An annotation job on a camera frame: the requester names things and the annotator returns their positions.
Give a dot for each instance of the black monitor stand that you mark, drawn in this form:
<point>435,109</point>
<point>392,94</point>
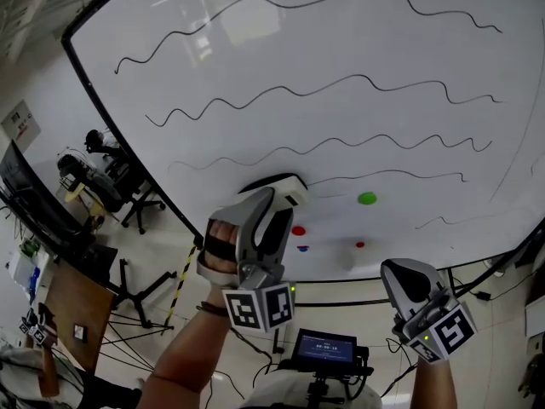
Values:
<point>102,258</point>

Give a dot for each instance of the black chest-mounted display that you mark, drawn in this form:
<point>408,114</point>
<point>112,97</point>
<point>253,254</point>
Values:
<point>325,347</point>

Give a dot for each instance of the black wrist band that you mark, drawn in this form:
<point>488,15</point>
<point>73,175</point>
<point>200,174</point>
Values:
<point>213,309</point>

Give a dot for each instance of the person's white shirt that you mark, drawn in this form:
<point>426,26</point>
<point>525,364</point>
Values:
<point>281,392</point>

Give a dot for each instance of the large white whiteboard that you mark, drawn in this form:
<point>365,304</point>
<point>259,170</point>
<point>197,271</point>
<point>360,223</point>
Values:
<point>298,36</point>

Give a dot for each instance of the green potted plant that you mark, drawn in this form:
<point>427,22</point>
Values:
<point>30,246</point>

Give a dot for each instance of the small black framed device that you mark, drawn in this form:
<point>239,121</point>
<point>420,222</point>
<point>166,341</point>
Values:
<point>80,333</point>

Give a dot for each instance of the yellow black hazard tape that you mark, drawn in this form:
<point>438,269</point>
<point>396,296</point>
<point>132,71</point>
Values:
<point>180,288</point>

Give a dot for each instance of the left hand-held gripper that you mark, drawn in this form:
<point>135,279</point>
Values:
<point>255,309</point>

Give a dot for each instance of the white flat box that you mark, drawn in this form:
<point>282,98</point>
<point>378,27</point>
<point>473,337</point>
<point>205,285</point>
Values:
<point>535,318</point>

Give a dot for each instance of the white wall notice sign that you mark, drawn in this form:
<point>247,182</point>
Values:
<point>19,126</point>

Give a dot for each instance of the large red round magnet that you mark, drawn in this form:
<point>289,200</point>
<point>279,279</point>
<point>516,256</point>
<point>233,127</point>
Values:
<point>299,230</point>

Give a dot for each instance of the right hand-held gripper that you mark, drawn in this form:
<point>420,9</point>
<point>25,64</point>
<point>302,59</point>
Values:
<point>451,332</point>

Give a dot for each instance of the person's left forearm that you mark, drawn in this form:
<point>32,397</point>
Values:
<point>187,356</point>

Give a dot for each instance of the person's left hand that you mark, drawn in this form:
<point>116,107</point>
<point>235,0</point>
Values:
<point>221,229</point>

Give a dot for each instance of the person's right forearm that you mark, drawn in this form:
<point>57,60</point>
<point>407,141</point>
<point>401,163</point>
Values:
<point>432,386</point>

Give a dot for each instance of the white storage box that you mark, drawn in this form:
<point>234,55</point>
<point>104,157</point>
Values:
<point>21,271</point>

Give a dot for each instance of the large black monitor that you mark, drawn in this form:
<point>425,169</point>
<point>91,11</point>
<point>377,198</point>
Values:
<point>30,198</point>

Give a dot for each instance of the black power adapter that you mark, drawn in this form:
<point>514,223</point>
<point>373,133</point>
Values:
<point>483,295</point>

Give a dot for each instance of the white whiteboard eraser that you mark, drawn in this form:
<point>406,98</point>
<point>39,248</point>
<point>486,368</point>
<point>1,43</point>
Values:
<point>291,186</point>

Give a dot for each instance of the wooden side table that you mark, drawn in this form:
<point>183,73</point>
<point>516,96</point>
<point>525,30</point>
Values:
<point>72,301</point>

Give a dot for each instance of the black office chair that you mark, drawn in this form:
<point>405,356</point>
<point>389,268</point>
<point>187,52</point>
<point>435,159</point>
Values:
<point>127,181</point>

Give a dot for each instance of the large green round magnet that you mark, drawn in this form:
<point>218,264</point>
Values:
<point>367,198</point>

